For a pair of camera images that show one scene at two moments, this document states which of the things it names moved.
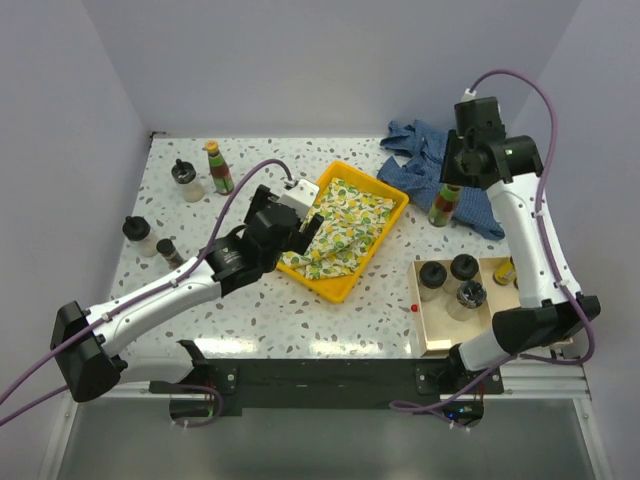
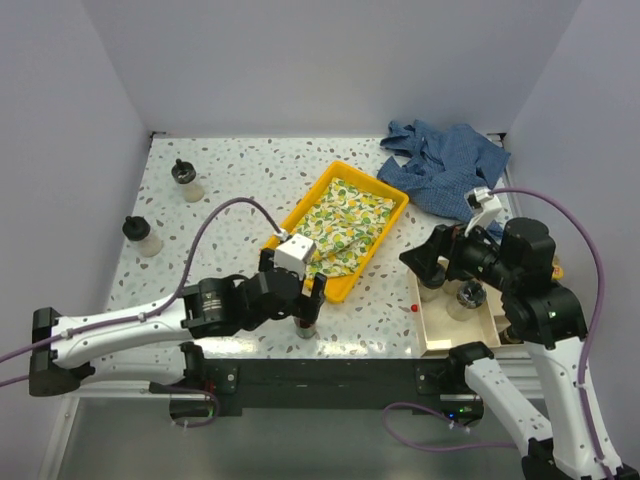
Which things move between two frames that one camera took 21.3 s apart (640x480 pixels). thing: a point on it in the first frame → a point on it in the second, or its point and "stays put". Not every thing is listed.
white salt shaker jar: x=138 y=230 stays put
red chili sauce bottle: x=220 y=170 → x=305 y=328
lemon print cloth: x=352 y=221 stays put
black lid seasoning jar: x=469 y=295 stays put
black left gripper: x=305 y=234 → x=310 y=309
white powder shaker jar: x=184 y=173 stays put
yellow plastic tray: x=340 y=288 stays put
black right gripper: x=449 y=173 → x=443 y=241
